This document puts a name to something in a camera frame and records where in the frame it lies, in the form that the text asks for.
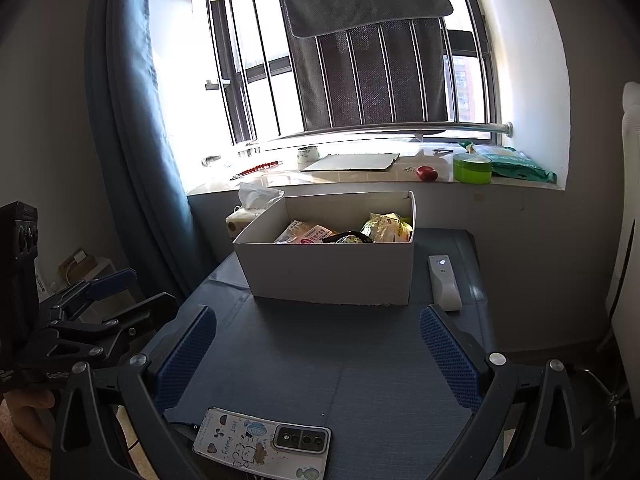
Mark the white orange snack packet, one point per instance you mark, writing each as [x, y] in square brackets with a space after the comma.
[305, 232]

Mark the green round container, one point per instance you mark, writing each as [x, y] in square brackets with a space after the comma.
[472, 170]

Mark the steel window guard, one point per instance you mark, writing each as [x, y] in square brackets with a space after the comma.
[350, 130]

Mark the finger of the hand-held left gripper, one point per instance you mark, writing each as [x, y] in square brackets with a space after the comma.
[145, 312]
[112, 280]

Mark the white cardboard box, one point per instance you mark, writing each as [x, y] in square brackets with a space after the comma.
[325, 270]

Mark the white remote control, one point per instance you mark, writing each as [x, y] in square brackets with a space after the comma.
[445, 285]

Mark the round rice cracker bag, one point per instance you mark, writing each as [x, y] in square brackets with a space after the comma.
[390, 227]

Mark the grey cardboard sheet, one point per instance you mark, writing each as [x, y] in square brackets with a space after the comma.
[350, 162]

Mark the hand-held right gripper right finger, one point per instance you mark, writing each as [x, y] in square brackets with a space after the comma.
[450, 355]

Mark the person's left hand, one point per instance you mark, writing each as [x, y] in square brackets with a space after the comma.
[30, 415]

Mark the blue curtain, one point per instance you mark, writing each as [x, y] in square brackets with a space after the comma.
[135, 135]

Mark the smartphone with cartoon case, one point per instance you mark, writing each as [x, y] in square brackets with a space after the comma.
[250, 440]

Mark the red pen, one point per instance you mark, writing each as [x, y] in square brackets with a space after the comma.
[257, 168]

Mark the grey towel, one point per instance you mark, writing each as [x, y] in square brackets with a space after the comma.
[360, 0]

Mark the small red round object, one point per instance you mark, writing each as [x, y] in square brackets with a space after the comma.
[427, 173]

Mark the chrome chair base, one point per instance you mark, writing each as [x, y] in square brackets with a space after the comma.
[617, 395]

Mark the green plastic bag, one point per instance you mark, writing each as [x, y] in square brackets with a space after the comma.
[520, 165]

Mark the tissue box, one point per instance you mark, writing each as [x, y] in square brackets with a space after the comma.
[250, 197]

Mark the black and yellow chip bag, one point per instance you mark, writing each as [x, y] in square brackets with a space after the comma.
[347, 237]

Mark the white tape roll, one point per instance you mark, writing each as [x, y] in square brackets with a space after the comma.
[307, 157]

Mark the small brown cardboard box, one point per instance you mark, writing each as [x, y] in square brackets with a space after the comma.
[80, 262]

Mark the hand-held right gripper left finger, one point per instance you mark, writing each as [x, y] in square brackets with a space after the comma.
[185, 355]

